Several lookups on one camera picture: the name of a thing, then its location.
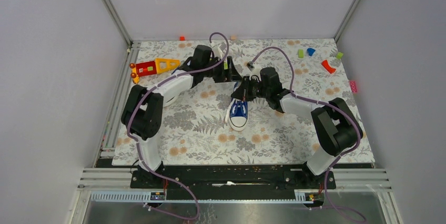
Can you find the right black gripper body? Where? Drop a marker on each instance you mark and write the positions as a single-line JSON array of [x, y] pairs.
[[256, 90]]

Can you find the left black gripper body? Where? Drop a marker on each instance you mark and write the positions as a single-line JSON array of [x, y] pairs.
[[218, 73]]

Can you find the blue sneaker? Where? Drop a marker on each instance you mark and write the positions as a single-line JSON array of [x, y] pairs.
[[237, 114]]

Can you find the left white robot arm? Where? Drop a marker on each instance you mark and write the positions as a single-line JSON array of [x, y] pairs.
[[143, 111]]

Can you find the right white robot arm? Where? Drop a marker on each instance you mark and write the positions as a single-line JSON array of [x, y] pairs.
[[336, 128]]

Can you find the floral table mat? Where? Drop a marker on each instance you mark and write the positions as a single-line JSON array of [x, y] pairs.
[[194, 131]]

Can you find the blue wedge block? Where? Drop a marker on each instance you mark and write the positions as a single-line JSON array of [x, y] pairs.
[[310, 51]]

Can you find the red arch block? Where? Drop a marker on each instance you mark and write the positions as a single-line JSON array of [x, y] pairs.
[[328, 67]]

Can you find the pink lego brick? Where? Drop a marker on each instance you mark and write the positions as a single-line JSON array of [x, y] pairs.
[[353, 86]]

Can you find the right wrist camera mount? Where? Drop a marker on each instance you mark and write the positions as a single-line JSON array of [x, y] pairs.
[[254, 71]]

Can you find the red yellow toy frame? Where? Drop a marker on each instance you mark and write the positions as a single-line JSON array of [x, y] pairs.
[[153, 67]]

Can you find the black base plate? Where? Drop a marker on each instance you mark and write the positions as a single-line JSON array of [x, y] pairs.
[[228, 182]]

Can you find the grey slotted cable duct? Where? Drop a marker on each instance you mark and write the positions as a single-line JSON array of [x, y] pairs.
[[195, 196]]

